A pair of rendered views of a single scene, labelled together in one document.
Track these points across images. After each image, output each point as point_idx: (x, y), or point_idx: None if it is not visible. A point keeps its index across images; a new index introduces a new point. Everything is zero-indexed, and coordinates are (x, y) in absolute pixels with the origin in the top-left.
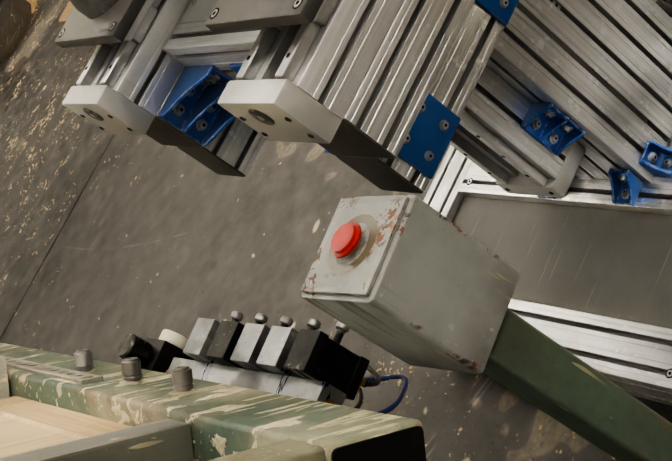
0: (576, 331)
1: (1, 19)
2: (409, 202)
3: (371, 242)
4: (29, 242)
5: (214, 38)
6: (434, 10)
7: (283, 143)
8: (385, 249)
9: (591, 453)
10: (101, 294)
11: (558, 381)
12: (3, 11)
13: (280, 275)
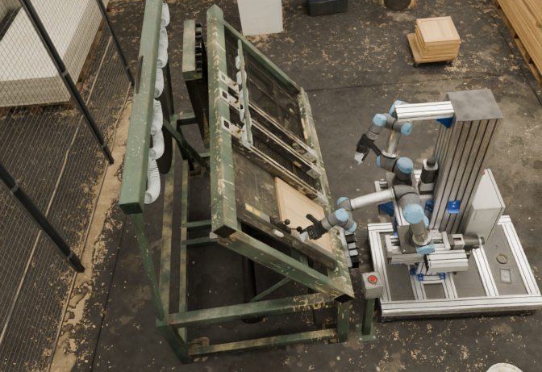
0: (382, 276)
1: (401, 2)
2: (381, 286)
3: (373, 283)
4: (343, 77)
5: (398, 213)
6: (416, 259)
7: (398, 152)
8: (373, 286)
9: None
10: (341, 119)
11: (369, 303)
12: (403, 1)
13: (367, 177)
